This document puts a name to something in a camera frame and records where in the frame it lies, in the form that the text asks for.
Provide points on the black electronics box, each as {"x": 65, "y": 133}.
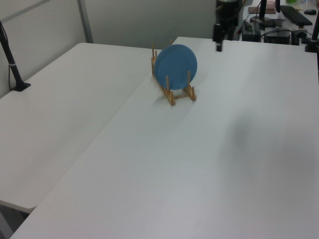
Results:
{"x": 277, "y": 36}

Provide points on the black camera stand pole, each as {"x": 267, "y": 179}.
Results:
{"x": 11, "y": 64}

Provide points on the black monitor stand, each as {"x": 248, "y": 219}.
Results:
{"x": 261, "y": 17}

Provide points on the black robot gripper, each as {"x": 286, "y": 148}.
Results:
{"x": 228, "y": 18}

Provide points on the blue round plate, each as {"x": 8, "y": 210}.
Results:
{"x": 175, "y": 67}

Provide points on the brown flat box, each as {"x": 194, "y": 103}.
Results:
{"x": 259, "y": 10}

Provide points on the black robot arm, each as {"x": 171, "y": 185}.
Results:
{"x": 228, "y": 5}

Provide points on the black computer keyboard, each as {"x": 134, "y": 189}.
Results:
{"x": 296, "y": 15}

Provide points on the green object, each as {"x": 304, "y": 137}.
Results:
{"x": 291, "y": 1}

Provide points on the wooden plate rack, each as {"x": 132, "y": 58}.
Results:
{"x": 172, "y": 95}

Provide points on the black clamp-mounted pole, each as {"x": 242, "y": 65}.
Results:
{"x": 313, "y": 37}

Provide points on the black computer mouse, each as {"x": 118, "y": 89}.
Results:
{"x": 310, "y": 11}

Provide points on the dark device with green light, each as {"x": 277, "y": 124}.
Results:
{"x": 251, "y": 31}

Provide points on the grey partition frame post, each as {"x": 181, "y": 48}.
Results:
{"x": 84, "y": 21}

